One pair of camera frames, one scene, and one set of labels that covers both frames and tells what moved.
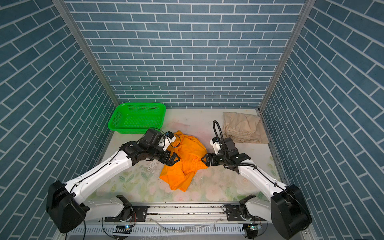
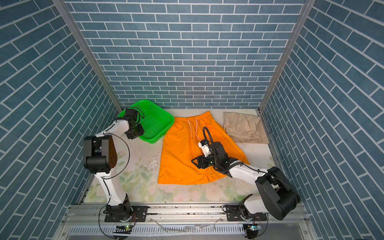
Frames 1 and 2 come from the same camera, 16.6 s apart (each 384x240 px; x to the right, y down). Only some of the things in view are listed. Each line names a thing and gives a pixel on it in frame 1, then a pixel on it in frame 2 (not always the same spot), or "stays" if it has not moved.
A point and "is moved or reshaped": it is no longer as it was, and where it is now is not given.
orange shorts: (190, 150) is moved or reshaped
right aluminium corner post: (307, 6) stays
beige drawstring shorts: (245, 128) stays
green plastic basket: (137, 118) is moved or reshaped
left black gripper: (165, 160) -> (140, 131)
